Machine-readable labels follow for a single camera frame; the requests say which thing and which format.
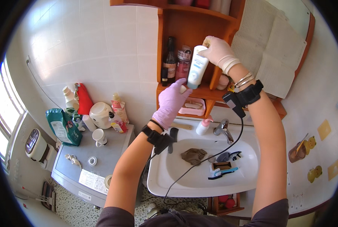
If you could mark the paper sheets over mirror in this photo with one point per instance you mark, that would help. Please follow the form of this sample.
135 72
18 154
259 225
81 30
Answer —
271 48

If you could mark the black thin brush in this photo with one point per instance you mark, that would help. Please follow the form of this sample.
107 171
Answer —
214 177

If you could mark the small pump bottle red label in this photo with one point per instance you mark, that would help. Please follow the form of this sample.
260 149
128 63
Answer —
118 124

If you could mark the pink refill pouch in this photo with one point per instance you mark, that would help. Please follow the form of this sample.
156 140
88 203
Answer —
120 109

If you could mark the black wrist band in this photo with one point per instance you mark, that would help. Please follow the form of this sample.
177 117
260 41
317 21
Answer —
157 139
247 95

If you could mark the brown rectangular box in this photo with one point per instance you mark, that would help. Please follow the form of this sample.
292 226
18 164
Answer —
220 165

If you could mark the wooden wall shelf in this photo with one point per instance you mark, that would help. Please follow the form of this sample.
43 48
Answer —
186 25

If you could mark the pink pump bottle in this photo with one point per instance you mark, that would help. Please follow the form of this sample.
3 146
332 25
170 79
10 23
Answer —
203 127

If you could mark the brown cloth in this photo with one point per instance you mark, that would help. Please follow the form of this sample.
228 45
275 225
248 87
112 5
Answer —
194 156

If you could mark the yellow bear wall holder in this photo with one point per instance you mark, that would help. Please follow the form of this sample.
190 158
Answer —
311 143
314 173

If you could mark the small white cap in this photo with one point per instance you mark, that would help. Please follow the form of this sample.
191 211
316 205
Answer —
183 89

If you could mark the green printed packet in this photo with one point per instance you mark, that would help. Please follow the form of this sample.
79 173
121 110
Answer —
77 120

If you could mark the person's body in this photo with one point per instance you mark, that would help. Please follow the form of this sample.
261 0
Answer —
186 218

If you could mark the wooden drawer with red items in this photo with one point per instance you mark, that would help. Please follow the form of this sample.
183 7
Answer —
225 203

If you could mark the white cylinder bottle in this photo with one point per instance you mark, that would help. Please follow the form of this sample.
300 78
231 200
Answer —
89 122

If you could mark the pink soap box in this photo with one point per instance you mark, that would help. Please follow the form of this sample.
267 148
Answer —
193 106

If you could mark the white wall appliance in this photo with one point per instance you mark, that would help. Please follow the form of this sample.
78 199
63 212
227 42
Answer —
37 147

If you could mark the white lotion tube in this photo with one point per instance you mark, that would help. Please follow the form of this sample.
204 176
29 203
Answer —
196 69

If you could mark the white cup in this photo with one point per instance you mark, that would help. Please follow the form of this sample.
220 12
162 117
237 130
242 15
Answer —
99 136

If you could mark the brown toothbrush cup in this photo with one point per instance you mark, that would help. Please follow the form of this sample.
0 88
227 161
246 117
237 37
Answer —
296 153

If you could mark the person's right hand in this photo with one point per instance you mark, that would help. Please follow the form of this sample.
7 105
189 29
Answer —
220 52

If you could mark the beige tape roll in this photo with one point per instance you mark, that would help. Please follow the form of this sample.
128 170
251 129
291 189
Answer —
107 181

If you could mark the blue toothbrush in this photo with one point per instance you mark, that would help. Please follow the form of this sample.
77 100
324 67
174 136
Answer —
217 172

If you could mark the printed paper sheet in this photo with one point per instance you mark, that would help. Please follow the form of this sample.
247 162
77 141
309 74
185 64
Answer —
92 181

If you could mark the chrome faucet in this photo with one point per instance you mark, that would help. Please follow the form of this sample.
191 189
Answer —
224 129

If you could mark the grey washing machine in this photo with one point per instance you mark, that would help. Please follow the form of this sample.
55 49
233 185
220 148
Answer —
112 153

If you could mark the pink round container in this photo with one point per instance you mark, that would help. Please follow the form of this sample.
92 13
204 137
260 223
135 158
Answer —
223 82

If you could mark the window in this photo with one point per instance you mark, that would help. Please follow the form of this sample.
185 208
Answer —
7 113

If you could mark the wall towel bar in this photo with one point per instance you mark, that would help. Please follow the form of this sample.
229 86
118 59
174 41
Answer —
41 85

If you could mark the dark glasses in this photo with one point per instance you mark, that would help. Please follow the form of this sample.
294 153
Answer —
224 156

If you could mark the clear tape roll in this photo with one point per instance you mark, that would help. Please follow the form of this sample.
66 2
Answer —
92 161

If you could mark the red jar with label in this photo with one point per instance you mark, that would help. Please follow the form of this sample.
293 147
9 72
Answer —
183 66

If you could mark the white sink basin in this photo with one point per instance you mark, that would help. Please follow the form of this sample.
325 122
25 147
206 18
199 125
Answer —
186 178

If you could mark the white plastic bottle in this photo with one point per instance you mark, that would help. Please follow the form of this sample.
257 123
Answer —
69 98

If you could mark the dark glass bottle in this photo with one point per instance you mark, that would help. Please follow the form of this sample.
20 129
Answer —
170 61

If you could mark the person's left hand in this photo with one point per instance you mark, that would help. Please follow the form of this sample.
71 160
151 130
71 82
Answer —
169 105

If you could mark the white round pot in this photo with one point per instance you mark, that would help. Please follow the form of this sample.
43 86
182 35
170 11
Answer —
100 115

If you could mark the green detergent bag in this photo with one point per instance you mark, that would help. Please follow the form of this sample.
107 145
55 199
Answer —
62 127

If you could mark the small black bottle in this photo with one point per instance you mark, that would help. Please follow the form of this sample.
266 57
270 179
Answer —
164 77

